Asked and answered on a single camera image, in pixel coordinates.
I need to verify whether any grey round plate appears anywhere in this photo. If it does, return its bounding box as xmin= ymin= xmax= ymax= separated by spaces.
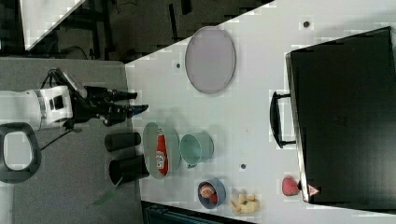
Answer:
xmin=185 ymin=26 xmax=236 ymax=94

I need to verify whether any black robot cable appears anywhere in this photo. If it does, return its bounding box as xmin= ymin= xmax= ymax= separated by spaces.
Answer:
xmin=38 ymin=67 xmax=82 ymax=152

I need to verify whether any red toy strawberry in bowl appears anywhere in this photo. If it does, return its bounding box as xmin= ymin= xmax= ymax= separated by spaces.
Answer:
xmin=210 ymin=194 xmax=218 ymax=204

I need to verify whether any black oval frame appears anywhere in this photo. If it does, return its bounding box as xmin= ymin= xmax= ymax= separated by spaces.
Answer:
xmin=0 ymin=122 xmax=41 ymax=184

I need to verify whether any red ketchup bottle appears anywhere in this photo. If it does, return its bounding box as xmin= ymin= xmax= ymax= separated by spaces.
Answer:
xmin=156 ymin=129 xmax=169 ymax=175

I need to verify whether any black toaster oven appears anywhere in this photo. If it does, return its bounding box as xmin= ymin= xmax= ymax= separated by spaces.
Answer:
xmin=285 ymin=26 xmax=396 ymax=214

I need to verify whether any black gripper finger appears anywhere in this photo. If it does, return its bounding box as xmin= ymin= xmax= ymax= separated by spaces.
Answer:
xmin=109 ymin=105 xmax=149 ymax=119
xmin=110 ymin=90 xmax=137 ymax=102

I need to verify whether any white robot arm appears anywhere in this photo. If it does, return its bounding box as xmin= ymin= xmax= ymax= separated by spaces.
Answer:
xmin=1 ymin=86 xmax=149 ymax=131

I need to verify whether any blue bowl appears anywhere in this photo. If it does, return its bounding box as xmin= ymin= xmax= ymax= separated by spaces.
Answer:
xmin=197 ymin=178 xmax=226 ymax=209

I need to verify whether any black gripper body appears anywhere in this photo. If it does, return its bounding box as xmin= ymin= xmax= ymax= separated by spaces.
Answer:
xmin=70 ymin=86 xmax=117 ymax=126

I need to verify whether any light green cup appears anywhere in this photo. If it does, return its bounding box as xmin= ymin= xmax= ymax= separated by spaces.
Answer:
xmin=179 ymin=132 xmax=214 ymax=169

